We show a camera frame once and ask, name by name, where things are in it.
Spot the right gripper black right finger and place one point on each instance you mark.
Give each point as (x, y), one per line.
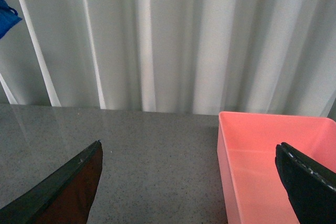
(310, 186)

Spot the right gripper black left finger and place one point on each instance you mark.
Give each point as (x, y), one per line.
(65, 196)

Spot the blue microfiber cloth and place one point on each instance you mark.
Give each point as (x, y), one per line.
(9, 18)

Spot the pink plastic bin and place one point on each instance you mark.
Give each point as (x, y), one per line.
(246, 152)

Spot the white curtain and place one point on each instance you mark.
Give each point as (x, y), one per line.
(189, 56)

